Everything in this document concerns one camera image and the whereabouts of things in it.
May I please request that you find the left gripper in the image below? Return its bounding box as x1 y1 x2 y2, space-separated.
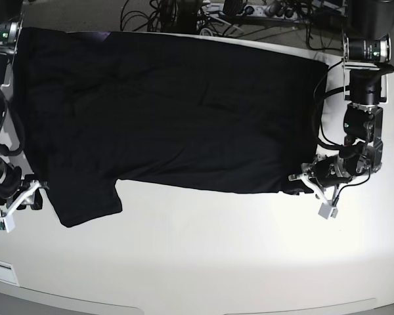
288 157 353 200

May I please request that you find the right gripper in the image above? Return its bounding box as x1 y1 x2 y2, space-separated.
0 179 49 217

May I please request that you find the black T-shirt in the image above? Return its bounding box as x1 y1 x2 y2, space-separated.
12 28 328 228

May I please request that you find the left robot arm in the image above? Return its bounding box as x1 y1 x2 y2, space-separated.
289 35 394 207

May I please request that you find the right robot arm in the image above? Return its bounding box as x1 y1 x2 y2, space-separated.
0 14 49 220

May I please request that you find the white label sticker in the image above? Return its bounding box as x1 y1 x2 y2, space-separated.
0 261 19 286

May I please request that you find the white power strip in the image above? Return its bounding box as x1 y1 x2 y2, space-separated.
202 3 299 21

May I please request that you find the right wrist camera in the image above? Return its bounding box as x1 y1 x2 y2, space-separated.
0 213 15 233

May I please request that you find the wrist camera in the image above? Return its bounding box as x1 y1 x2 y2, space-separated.
0 213 15 233
318 203 338 219

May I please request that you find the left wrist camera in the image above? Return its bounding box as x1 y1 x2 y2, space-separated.
318 203 338 219

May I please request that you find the black cable bundle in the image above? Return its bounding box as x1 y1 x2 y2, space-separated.
118 0 349 50

